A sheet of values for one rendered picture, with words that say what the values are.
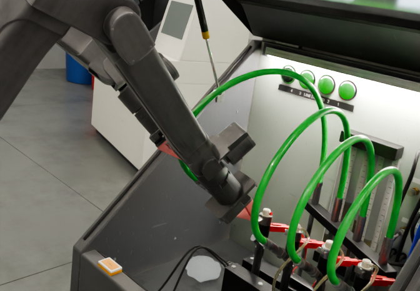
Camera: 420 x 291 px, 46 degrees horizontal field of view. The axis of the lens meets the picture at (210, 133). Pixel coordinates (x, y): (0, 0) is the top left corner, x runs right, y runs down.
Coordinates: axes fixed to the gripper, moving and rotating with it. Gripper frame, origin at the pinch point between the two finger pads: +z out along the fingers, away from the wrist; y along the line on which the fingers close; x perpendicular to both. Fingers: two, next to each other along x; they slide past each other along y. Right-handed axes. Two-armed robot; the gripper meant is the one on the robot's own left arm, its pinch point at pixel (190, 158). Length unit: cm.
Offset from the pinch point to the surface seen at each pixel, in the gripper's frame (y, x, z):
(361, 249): -5.2, -14.5, 37.4
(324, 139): 10.4, -26.2, 18.9
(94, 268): 7.4, 32.8, 5.3
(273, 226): 1.8, -3.7, 23.6
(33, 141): 359, 113, -61
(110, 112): 357, 43, -35
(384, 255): -11.2, -16.5, 38.4
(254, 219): -16.1, -2.2, 14.0
